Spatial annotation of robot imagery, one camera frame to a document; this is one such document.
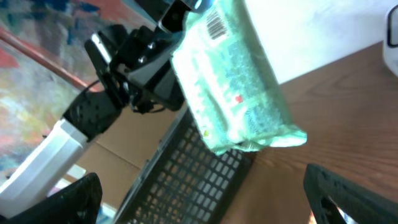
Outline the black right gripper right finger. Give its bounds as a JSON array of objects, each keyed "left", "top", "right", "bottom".
[{"left": 303, "top": 164, "right": 397, "bottom": 224}]

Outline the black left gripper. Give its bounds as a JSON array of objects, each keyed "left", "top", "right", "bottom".
[{"left": 84, "top": 1, "right": 191, "bottom": 113}]

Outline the white barcode scanner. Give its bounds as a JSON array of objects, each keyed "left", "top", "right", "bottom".
[{"left": 382, "top": 5, "right": 397, "bottom": 76}]

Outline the dark grey plastic basket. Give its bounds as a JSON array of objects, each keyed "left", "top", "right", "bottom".
[{"left": 113, "top": 107, "right": 252, "bottom": 224}]

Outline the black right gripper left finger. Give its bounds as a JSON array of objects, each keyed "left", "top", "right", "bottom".
[{"left": 1, "top": 172, "right": 103, "bottom": 224}]

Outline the light green tissue pack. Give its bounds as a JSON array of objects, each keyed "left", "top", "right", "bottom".
[{"left": 172, "top": 1, "right": 307, "bottom": 155}]

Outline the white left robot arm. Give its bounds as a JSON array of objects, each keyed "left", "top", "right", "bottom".
[{"left": 1, "top": 1, "right": 191, "bottom": 218}]

